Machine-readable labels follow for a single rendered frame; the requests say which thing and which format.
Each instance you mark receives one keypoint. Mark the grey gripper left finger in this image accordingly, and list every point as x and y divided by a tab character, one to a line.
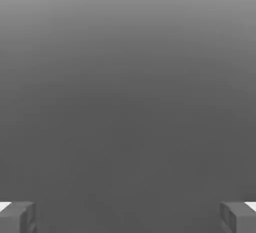
16	217

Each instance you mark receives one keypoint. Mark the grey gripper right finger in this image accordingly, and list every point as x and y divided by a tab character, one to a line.
242	218

